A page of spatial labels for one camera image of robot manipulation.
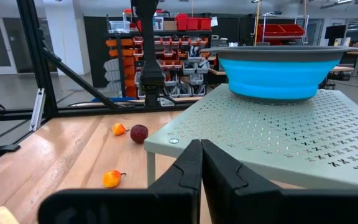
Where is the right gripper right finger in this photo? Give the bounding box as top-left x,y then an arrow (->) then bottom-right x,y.
201,139 -> 358,224

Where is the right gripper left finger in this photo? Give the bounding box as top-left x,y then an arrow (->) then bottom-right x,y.
37,139 -> 203,224

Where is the dark red plum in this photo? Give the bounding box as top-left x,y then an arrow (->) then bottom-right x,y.
130,124 -> 149,144

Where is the blue collapsible bowl grey rim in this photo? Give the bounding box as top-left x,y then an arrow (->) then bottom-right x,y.
201,45 -> 358,105

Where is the small orange pepper with stem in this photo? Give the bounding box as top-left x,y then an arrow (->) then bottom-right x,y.
102,169 -> 127,189

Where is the green perforated metal stand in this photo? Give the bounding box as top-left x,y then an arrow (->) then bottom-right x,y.
144,83 -> 358,191

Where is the small yellow-orange pepper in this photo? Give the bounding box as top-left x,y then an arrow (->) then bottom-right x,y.
111,123 -> 130,136

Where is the parts shelf with bins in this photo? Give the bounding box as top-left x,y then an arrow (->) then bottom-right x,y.
103,14 -> 213,100

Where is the black table clamp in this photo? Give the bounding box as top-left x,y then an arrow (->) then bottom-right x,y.
0,143 -> 21,160

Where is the black computer monitor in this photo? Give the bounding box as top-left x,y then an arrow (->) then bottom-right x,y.
324,24 -> 347,47

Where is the knife with cream handle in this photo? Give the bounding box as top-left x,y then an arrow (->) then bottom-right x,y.
0,205 -> 21,224

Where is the silver aluminium bracket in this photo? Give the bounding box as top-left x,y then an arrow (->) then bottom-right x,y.
29,88 -> 47,132

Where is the black aluminium rig frame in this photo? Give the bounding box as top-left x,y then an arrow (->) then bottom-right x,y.
0,0 -> 198,170

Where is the wire rack with red bins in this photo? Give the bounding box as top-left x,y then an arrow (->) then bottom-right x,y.
255,12 -> 310,47

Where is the yellow hanging cable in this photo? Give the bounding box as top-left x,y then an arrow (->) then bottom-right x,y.
253,0 -> 260,47

